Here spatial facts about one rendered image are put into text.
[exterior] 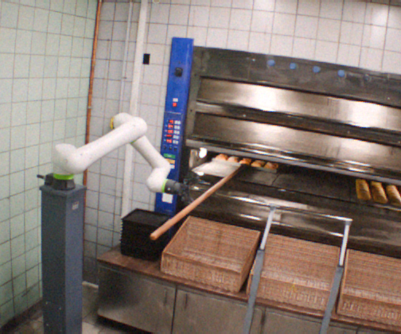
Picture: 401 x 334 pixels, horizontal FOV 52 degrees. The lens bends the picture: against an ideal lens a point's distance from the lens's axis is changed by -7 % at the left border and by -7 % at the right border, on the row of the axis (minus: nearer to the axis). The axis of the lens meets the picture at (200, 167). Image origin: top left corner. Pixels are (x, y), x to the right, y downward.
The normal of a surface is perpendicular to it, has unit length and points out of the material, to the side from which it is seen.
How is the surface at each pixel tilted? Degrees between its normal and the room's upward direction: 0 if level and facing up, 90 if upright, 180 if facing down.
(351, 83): 90
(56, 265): 90
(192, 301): 90
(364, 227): 71
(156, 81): 90
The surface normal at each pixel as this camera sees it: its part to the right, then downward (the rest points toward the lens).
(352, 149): -0.26, -0.16
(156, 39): -0.32, 0.18
